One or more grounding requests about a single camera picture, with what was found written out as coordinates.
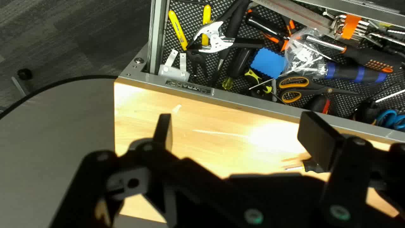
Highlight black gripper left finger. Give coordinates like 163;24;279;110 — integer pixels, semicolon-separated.
49;113;238;228

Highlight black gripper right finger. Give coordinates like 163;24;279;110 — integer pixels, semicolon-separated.
296;110;405;228

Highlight grey metal tool drawer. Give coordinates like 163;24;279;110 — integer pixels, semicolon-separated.
117;0;405;145

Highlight blue and black screwdriver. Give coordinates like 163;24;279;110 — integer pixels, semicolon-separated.
324;62;389;85

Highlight small yellow precision screwdriver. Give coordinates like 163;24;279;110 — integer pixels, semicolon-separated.
244;69;275;95

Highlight orange and black large screwdriver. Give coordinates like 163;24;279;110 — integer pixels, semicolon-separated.
302;34;405;74

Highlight orange and black scissors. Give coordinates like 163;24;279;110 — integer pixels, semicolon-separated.
275;75;359;105

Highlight clear plastic bag of screws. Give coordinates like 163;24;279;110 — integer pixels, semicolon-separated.
282;28;329;79

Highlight blue sponge block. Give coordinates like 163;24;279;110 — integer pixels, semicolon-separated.
249;47;288;80

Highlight wooden tool chest top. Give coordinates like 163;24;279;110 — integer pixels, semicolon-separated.
112;80;405;226

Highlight orange hex key set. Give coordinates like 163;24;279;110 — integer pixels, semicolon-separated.
330;12;374;42

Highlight black round floor foot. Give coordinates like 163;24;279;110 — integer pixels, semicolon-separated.
16;67;34;81

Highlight red and black handled tool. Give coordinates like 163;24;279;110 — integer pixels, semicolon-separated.
311;95;335;117

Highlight blue handled pliers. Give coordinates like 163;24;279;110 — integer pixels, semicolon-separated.
373;108;405;132

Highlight thin orange handled screwdriver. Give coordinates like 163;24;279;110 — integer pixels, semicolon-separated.
246;15;283;46

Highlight white plastic bracket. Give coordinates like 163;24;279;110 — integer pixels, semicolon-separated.
158;50;191;83

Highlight black handled pliers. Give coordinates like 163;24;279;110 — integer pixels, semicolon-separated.
184;0;254;81

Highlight aluminium profile rail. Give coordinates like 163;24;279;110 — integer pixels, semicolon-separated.
146;0;170;75

